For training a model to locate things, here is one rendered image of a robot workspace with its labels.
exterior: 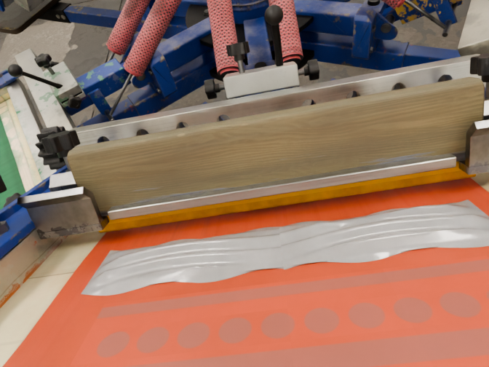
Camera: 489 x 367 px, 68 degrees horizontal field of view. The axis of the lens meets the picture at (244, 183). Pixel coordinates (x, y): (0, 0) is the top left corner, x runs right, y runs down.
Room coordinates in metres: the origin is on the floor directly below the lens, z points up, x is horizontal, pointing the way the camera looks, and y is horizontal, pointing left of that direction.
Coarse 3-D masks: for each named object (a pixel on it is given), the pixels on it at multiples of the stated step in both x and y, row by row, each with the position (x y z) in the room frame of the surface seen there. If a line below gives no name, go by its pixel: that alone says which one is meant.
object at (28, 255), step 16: (32, 240) 0.23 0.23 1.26; (48, 240) 0.24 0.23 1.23; (16, 256) 0.21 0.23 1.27; (32, 256) 0.22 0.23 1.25; (48, 256) 0.23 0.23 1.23; (0, 272) 0.19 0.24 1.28; (16, 272) 0.19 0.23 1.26; (32, 272) 0.20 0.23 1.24; (0, 288) 0.18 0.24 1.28; (16, 288) 0.18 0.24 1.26; (0, 304) 0.16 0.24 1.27
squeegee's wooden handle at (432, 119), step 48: (384, 96) 0.23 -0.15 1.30; (432, 96) 0.22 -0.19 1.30; (480, 96) 0.21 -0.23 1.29; (96, 144) 0.30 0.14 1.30; (144, 144) 0.27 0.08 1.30; (192, 144) 0.26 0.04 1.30; (240, 144) 0.24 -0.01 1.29; (288, 144) 0.23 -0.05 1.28; (336, 144) 0.22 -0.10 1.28; (384, 144) 0.21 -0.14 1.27; (432, 144) 0.19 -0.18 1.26; (96, 192) 0.26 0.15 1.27; (144, 192) 0.24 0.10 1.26; (192, 192) 0.23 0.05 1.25
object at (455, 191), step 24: (384, 192) 0.19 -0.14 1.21; (408, 192) 0.18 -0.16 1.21; (432, 192) 0.17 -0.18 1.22; (456, 192) 0.16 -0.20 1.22; (480, 192) 0.15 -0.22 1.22; (288, 216) 0.19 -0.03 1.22; (312, 216) 0.18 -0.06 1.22; (336, 216) 0.17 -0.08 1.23; (312, 264) 0.11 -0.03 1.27; (336, 264) 0.11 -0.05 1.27; (360, 264) 0.10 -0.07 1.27; (384, 264) 0.09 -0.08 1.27; (408, 264) 0.09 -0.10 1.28
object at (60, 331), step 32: (160, 224) 0.24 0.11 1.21; (192, 224) 0.22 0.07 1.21; (224, 224) 0.20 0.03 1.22; (256, 224) 0.19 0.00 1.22; (96, 256) 0.20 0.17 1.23; (64, 288) 0.16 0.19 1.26; (160, 288) 0.13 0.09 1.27; (192, 288) 0.12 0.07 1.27; (224, 288) 0.11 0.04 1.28; (64, 320) 0.12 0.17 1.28; (32, 352) 0.10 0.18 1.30; (64, 352) 0.09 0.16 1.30
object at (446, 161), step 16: (416, 160) 0.19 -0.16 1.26; (432, 160) 0.18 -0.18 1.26; (448, 160) 0.17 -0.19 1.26; (304, 176) 0.21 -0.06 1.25; (320, 176) 0.20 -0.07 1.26; (336, 176) 0.19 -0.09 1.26; (352, 176) 0.19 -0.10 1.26; (368, 176) 0.18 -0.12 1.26; (384, 176) 0.18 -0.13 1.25; (208, 192) 0.22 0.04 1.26; (224, 192) 0.22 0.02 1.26; (240, 192) 0.21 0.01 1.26; (256, 192) 0.21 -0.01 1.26; (272, 192) 0.20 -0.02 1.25; (288, 192) 0.20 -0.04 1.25; (112, 208) 0.24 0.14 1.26; (128, 208) 0.23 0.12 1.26; (144, 208) 0.23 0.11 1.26; (160, 208) 0.22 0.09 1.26; (176, 208) 0.22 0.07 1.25
